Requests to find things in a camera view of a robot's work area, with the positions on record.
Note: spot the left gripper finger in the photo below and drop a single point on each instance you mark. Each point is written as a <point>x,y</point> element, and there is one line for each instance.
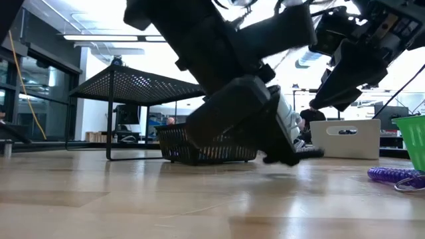
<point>272,136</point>

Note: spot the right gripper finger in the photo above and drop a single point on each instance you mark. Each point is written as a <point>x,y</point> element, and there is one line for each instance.
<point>355,69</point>
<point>335,99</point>

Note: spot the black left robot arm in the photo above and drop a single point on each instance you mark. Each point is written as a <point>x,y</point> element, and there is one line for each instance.
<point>186,40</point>

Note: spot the person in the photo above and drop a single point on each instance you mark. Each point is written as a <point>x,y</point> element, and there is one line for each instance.
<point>170,121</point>
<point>312,116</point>

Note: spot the black computer monitor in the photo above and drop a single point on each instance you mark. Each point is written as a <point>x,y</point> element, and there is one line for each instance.
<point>391,113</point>
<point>127,114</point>

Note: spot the black plastic mesh basket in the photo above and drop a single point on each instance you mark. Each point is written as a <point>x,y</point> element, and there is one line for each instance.
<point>176,146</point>

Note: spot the green plastic basket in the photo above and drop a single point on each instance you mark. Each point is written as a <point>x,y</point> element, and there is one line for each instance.
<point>415,139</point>

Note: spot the black perforated metal shelf riser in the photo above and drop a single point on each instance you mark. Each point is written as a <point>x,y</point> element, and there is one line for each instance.
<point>133,86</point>

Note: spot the black ceiling spotlight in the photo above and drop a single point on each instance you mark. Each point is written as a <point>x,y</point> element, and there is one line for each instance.
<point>117,60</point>

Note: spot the wooden crate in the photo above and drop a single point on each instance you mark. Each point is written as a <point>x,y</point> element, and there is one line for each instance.
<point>96,136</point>

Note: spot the long ceiling light strip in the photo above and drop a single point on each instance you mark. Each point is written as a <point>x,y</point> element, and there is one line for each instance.
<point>99,38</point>

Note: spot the black aluminium table frame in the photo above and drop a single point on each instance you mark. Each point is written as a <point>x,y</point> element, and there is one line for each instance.
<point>40,145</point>

